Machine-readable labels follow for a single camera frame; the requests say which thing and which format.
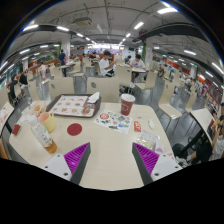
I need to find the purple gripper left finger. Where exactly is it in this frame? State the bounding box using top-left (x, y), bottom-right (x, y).
top-left (42, 142), bottom-right (92, 186)

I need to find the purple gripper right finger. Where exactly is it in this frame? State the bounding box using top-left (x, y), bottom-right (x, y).
top-left (131, 142), bottom-right (183, 186)

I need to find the clear plastic water bottle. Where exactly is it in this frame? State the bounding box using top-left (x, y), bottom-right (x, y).
top-left (28, 115), bottom-right (57, 154)

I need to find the clear plastic wrapper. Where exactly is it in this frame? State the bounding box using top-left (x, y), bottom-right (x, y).
top-left (137, 130), bottom-right (164, 154)

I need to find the red round coaster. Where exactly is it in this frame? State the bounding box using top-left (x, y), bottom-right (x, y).
top-left (67, 123), bottom-right (82, 136)

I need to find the small red packet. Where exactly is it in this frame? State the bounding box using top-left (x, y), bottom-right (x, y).
top-left (134, 121), bottom-right (141, 132)

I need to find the printed paper flyer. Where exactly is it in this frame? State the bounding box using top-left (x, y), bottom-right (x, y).
top-left (94, 110), bottom-right (132, 134)

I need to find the yellow plastic cup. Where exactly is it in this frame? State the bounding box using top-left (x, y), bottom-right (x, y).
top-left (38, 112), bottom-right (56, 133)

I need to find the brown food tray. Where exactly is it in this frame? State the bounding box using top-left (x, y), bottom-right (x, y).
top-left (46, 94), bottom-right (101, 118)

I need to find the beige chair right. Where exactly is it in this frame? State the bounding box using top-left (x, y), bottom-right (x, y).
top-left (158, 81), bottom-right (182, 123)

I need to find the red paper cup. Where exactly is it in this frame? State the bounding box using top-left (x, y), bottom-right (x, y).
top-left (121, 94), bottom-right (135, 116)

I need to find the white crumpled napkin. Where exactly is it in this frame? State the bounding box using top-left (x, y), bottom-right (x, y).
top-left (88, 92), bottom-right (100, 103)

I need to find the clear food bag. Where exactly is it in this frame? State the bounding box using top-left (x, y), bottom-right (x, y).
top-left (22, 101), bottom-right (48, 117)

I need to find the person at right edge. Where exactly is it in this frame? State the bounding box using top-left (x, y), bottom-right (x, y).
top-left (175, 102), bottom-right (224, 168)

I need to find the small red box left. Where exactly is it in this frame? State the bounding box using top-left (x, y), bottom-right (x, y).
top-left (12, 124), bottom-right (21, 136)

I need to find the beige chair behind table left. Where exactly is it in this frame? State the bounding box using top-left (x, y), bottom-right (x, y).
top-left (49, 77), bottom-right (75, 99)

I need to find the beige chair behind table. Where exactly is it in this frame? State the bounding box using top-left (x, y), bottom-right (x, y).
top-left (49, 77), bottom-right (75, 99)
top-left (87, 77), bottom-right (120, 103)

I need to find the beige chair behind table centre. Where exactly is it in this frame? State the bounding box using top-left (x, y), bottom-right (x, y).
top-left (87, 77), bottom-right (120, 103)

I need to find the person in white shirt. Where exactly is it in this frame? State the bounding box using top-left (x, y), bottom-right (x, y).
top-left (99, 51), bottom-right (116, 77)

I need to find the person seated facing camera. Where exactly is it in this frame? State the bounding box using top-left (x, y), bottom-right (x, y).
top-left (129, 54), bottom-right (146, 82)

